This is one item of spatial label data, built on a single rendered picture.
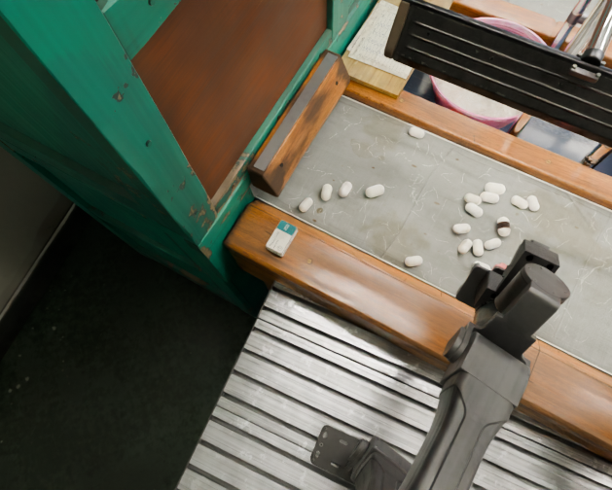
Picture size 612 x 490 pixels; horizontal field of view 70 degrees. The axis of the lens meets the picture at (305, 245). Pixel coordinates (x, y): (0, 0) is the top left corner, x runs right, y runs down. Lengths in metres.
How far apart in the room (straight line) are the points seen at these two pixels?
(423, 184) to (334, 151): 0.20
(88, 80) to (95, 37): 0.04
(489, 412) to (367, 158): 0.58
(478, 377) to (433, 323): 0.31
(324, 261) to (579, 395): 0.48
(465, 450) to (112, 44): 0.49
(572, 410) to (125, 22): 0.82
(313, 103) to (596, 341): 0.66
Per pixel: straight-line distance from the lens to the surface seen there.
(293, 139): 0.83
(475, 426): 0.50
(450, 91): 1.06
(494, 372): 0.53
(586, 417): 0.89
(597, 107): 0.66
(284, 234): 0.81
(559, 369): 0.87
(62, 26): 0.42
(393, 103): 0.98
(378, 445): 0.73
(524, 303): 0.54
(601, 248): 1.00
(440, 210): 0.91
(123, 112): 0.49
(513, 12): 1.21
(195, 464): 0.91
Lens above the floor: 1.54
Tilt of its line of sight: 71 degrees down
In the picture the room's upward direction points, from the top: 7 degrees counter-clockwise
